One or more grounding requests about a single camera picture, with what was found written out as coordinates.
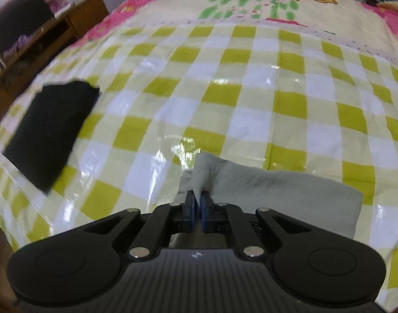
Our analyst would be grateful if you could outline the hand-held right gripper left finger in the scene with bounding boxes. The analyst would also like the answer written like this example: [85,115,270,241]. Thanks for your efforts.
[84,190,197,259]

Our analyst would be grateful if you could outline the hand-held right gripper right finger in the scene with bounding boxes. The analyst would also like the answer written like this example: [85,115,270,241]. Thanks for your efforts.
[201,191,317,259]

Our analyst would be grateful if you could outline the grey-green pants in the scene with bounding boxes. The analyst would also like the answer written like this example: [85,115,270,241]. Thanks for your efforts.
[179,152,364,239]

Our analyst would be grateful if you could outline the green white checkered plastic sheet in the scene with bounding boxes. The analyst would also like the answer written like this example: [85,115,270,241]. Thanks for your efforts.
[0,23,398,304]

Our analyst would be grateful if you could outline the black folded garment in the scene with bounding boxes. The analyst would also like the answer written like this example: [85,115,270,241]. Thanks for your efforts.
[3,80,101,192]

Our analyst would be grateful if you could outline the floral printed bedsheet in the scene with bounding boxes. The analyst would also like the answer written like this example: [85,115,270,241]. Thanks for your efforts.
[85,0,398,72]

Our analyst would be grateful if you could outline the wooden desk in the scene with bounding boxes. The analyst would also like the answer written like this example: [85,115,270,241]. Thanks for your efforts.
[0,0,110,100]

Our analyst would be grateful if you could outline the pink purple cloth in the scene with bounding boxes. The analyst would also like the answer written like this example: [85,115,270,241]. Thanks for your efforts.
[2,0,71,57]

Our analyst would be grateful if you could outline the black monitor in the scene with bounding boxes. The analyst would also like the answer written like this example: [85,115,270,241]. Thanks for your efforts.
[0,0,54,54]

